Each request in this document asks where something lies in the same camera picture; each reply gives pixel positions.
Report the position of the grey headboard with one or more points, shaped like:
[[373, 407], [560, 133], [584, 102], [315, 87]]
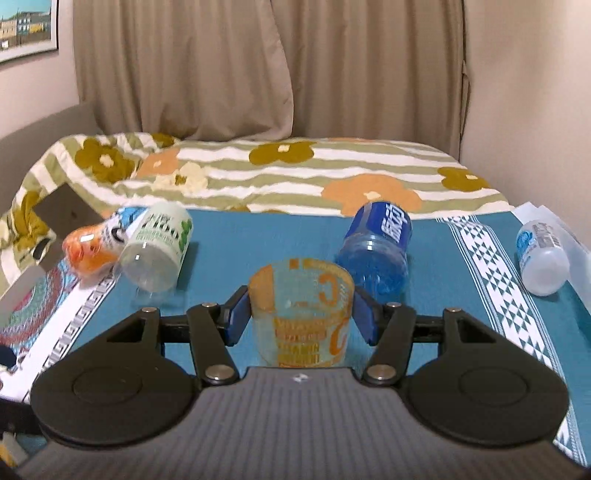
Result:
[[44, 124]]

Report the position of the framed wall poster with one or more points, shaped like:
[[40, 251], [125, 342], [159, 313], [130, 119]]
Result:
[[23, 27]]

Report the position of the orange drink bottle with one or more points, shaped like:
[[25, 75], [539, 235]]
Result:
[[90, 251]]

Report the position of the small clear bottle blue label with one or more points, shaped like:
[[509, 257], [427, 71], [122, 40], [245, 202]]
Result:
[[541, 258]]

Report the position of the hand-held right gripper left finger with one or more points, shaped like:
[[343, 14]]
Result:
[[239, 314]]

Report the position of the clear bottle with green label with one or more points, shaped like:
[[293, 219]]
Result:
[[157, 251]]

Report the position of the floral striped blanket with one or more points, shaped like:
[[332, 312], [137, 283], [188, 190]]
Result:
[[286, 180]]

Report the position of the grey laptop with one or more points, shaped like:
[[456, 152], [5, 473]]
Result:
[[64, 212]]

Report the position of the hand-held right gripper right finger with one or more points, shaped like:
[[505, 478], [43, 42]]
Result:
[[364, 318]]

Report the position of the beige curtain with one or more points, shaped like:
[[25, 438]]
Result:
[[277, 69]]

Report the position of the blue plastic bottle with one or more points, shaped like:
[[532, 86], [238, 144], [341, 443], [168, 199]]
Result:
[[376, 249]]

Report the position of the clear bottle with orange label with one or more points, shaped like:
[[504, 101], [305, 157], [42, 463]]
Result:
[[300, 318]]

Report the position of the teal patterned cloth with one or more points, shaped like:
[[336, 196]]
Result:
[[286, 235]]

